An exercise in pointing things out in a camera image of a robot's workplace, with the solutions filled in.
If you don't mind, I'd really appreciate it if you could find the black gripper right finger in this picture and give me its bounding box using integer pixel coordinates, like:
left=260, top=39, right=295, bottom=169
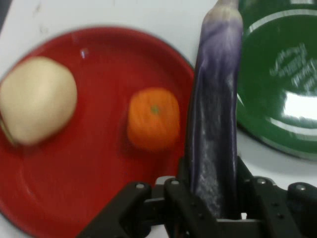
left=235, top=155, right=317, bottom=238

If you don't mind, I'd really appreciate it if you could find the red round plate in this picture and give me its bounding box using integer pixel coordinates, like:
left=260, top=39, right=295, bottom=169
left=0, top=25, right=197, bottom=238

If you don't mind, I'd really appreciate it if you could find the orange toy tangerine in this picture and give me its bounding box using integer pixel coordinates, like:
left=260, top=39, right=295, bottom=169
left=127, top=87, right=181, bottom=152

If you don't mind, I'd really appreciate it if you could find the beige toy potato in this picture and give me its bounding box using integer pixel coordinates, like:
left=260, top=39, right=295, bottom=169
left=0, top=56, right=78, bottom=146

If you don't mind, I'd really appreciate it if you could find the purple toy eggplant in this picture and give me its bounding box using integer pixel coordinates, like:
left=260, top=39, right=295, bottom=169
left=186, top=0, right=244, bottom=221

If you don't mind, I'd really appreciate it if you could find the green round plate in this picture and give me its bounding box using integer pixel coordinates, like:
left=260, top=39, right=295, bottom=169
left=234, top=0, right=317, bottom=161

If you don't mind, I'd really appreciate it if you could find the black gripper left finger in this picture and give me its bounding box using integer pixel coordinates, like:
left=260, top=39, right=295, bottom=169
left=75, top=157, right=220, bottom=238

